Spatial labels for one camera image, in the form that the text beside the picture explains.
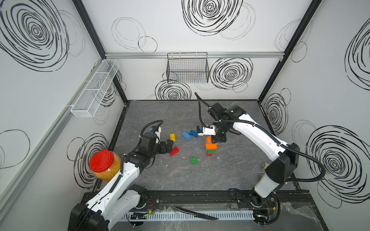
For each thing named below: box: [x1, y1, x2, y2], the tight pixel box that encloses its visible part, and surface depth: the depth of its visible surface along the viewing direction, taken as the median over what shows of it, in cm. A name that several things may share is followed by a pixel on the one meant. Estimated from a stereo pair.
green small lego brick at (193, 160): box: [190, 156, 198, 166], surface depth 86 cm
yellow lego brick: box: [169, 133, 176, 142], surface depth 99 cm
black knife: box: [175, 206, 219, 220], surface depth 72 cm
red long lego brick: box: [169, 146, 180, 157], surface depth 92 cm
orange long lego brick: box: [205, 143, 218, 151], surface depth 84 cm
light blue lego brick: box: [181, 130, 192, 141], surface depth 100 cm
